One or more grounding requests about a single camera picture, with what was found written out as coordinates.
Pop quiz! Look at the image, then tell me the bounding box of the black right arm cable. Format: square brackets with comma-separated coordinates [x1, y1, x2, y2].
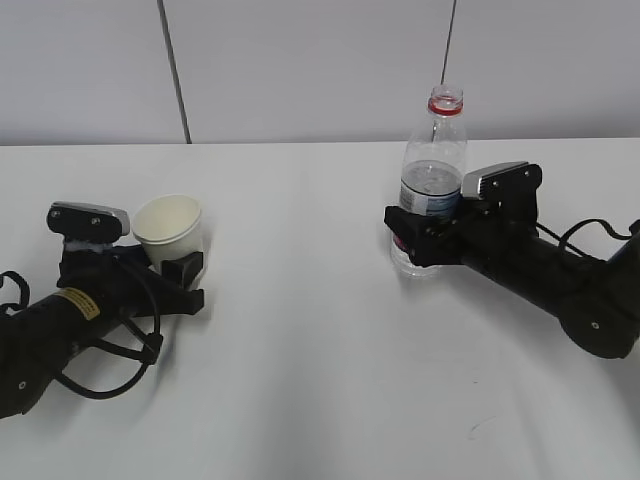
[534, 217, 632, 261]

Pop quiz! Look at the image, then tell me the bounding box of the clear plastic water bottle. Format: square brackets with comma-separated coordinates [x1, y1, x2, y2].
[388, 84, 469, 279]

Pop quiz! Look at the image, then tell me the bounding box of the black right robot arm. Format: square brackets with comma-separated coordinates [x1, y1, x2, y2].
[384, 200, 639, 359]

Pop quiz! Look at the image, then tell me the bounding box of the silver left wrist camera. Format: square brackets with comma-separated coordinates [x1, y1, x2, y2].
[46, 201, 130, 245]

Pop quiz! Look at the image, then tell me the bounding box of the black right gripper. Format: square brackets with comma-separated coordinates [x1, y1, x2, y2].
[384, 197, 540, 273]

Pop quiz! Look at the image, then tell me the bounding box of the white paper cup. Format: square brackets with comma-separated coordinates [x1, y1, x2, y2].
[131, 194, 203, 273]

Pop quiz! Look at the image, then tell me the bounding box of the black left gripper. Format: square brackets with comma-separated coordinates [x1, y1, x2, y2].
[57, 245, 205, 317]

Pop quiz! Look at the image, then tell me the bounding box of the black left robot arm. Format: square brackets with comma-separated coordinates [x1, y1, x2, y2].
[1, 246, 204, 418]

